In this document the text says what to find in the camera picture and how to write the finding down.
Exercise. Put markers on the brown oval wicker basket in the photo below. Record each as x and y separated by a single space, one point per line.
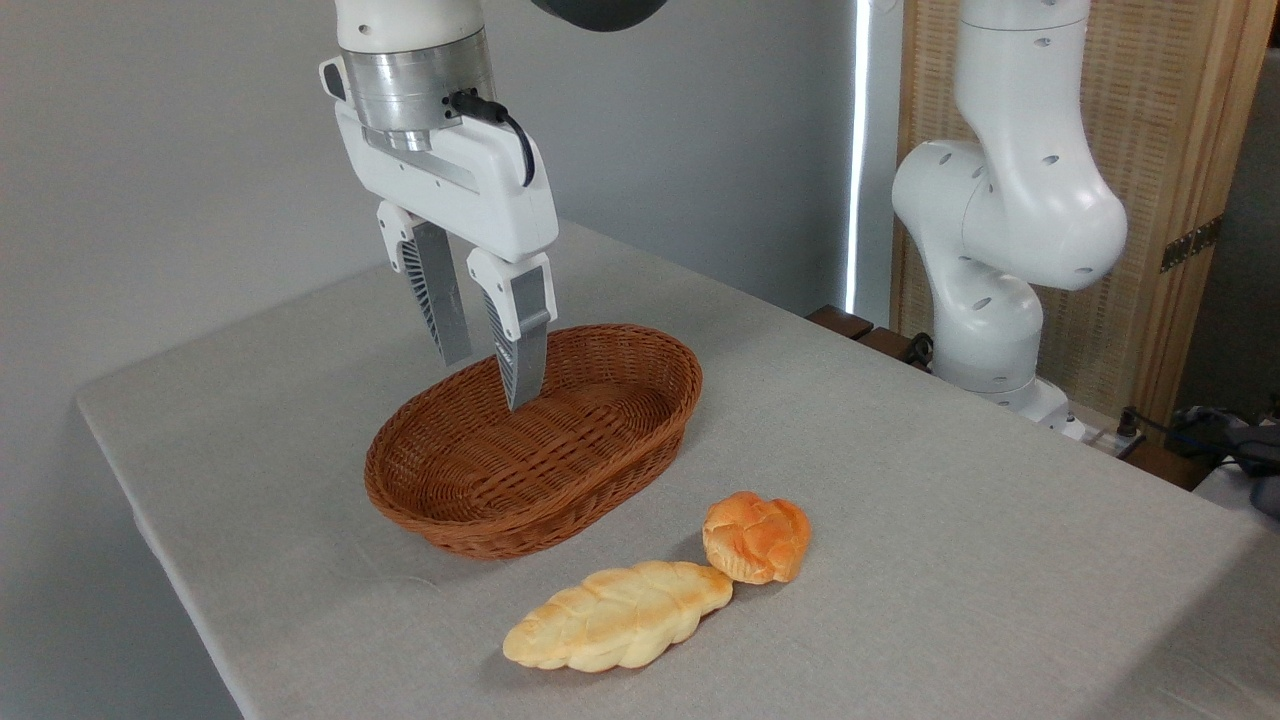
590 440

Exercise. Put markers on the dark metal screen hinge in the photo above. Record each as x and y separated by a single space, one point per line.
1190 243

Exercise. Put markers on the dark wooden block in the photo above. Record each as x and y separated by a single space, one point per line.
888 343
840 321

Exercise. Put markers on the long braided pale bread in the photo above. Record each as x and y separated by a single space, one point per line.
620 615

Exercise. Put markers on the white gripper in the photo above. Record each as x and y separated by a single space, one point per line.
480 195

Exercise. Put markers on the grey tablecloth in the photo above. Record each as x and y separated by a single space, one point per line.
900 520

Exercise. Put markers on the black power plug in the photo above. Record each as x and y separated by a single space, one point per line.
1128 425

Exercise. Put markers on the small round orange bread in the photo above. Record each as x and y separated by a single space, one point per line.
757 537

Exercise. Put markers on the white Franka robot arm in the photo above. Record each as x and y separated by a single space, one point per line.
1020 200

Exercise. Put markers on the vertical white light strip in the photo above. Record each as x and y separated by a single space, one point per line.
858 150

